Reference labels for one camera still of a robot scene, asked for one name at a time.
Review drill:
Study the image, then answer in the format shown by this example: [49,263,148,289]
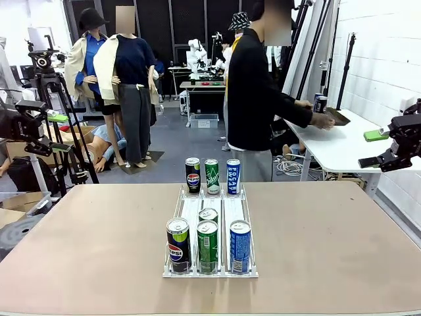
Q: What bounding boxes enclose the leaning black stand poles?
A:
[282,0,339,109]

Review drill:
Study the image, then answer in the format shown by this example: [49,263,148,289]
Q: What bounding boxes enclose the floor dummy light blue shirt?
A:
[87,124,129,174]

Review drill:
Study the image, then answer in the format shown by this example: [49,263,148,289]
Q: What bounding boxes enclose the black Pepsi can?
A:
[166,217,192,274]
[315,95,329,115]
[185,157,201,195]

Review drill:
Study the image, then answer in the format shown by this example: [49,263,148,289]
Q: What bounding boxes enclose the person's right forearm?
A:
[272,98,313,129]

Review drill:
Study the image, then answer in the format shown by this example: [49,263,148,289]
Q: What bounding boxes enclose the grey plastic crate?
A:
[0,190,53,217]

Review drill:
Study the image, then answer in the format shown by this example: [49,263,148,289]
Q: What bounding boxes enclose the dark brown serving tray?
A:
[324,107,351,127]

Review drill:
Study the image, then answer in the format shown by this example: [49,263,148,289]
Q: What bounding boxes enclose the clear acrylic can rack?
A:
[162,183,259,279]

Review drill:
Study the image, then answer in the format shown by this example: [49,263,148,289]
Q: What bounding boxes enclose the white table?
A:
[284,108,421,198]
[28,153,49,195]

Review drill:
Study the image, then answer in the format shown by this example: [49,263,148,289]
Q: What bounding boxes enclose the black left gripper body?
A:
[0,110,45,142]

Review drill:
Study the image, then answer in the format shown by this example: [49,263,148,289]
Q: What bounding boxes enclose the white floor cables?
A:
[274,154,305,177]

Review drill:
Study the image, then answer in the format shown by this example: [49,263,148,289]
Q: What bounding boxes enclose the dark grey round base plate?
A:
[0,213,45,261]

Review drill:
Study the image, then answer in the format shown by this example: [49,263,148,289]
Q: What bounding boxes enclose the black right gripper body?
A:
[389,98,421,167]

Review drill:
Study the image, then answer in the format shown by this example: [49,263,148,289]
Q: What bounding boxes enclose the small white background robot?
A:
[186,38,211,82]

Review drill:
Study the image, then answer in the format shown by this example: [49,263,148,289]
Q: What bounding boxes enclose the black backpack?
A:
[6,156,60,195]

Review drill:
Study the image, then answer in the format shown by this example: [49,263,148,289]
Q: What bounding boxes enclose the grey table black panel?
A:
[180,80,228,128]

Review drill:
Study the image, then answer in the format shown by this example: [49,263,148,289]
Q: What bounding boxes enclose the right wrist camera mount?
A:
[399,97,417,115]

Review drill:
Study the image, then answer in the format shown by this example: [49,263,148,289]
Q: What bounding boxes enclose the black white bucket hat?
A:
[228,12,251,31]

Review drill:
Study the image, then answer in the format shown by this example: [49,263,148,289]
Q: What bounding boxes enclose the black brimmed hat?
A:
[78,8,110,32]

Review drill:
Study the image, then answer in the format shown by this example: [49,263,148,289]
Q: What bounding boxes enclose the clear plastic storage bin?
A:
[189,113,220,130]

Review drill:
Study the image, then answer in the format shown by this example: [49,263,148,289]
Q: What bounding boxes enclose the mannequin blue shirt beige coat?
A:
[64,8,124,165]

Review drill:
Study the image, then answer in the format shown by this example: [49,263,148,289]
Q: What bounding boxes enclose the grey slotted rail panel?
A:
[374,189,421,246]

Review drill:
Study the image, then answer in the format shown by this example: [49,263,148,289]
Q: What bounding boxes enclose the seated figure black clothes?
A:
[269,118,307,162]

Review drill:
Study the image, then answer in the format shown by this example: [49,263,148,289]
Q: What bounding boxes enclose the upright black light stand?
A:
[334,32,359,111]

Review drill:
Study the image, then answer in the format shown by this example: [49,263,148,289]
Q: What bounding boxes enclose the black camera tripod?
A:
[34,72,99,198]

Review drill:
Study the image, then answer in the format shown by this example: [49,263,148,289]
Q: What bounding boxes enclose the brown cardboard box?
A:
[5,123,96,165]

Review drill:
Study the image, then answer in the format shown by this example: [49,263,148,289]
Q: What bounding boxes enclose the person's right hand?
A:
[310,112,336,130]

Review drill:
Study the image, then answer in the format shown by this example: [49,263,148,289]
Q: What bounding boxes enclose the green Chilsung can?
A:
[196,219,219,275]
[204,158,220,196]
[198,207,219,224]

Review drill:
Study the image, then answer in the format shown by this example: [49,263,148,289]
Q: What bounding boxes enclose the person in black cardigan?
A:
[225,0,313,184]

